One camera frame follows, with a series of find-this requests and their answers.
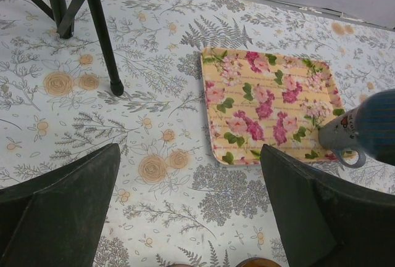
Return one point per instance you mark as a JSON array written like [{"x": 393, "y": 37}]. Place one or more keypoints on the grey-blue small mug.
[{"x": 340, "y": 135}]

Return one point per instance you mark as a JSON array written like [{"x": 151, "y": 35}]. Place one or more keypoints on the brown wooden coaster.
[
  {"x": 180, "y": 265},
  {"x": 257, "y": 262}
]

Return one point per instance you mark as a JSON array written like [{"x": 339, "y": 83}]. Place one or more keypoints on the dark blue glazed mug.
[{"x": 375, "y": 126}]

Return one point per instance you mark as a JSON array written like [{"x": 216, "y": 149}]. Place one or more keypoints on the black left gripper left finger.
[{"x": 56, "y": 219}]

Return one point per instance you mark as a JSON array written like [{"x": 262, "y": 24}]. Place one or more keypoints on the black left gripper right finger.
[{"x": 324, "y": 220}]

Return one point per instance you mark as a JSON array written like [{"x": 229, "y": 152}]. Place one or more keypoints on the floral serving tray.
[{"x": 255, "y": 99}]

